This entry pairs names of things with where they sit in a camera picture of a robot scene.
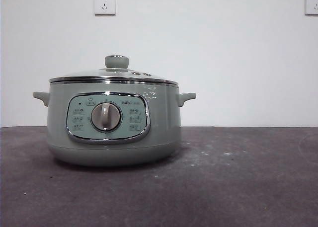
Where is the pale green electric pot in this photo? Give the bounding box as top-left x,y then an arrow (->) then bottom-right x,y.
33,81 -> 197,167

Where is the glass lid with green knob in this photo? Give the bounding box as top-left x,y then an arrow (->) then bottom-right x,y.
49,55 -> 178,85

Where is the white wall socket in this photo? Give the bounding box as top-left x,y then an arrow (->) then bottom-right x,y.
305,0 -> 318,16
93,0 -> 117,16

